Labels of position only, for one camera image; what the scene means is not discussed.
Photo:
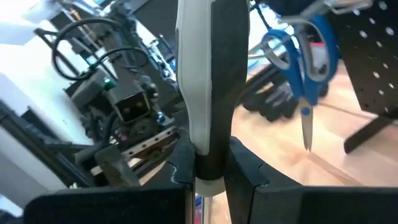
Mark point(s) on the black aluminium table frame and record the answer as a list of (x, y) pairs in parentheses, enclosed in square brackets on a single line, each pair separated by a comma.
[(18, 124)]

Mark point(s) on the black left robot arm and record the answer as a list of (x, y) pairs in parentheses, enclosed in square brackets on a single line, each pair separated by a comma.
[(133, 46)]

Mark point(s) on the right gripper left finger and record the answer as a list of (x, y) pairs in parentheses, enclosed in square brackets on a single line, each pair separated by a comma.
[(109, 205)]

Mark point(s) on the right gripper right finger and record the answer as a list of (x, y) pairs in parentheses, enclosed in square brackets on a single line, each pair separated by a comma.
[(311, 205)]

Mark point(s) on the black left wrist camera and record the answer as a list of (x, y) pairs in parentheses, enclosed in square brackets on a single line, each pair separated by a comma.
[(132, 107)]

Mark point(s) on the grey black work glove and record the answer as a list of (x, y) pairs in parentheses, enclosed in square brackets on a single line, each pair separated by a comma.
[(267, 109)]

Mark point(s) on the silver peg hook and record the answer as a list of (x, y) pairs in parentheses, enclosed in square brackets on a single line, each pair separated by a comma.
[(311, 14)]

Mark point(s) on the black perforated pegboard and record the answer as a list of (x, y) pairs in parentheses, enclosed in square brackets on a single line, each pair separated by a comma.
[(367, 62)]

